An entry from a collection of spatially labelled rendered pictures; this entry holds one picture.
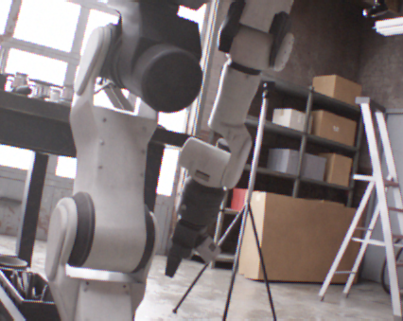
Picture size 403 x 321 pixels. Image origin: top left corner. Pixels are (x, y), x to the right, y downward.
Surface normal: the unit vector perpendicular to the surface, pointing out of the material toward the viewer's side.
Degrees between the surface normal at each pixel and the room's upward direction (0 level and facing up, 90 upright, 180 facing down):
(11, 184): 90
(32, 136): 90
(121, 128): 75
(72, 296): 91
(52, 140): 90
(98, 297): 61
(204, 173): 114
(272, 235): 82
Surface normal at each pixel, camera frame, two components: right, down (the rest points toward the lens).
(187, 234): -0.38, 0.29
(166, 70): 0.44, 0.37
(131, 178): 0.55, -0.22
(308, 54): 0.52, 0.04
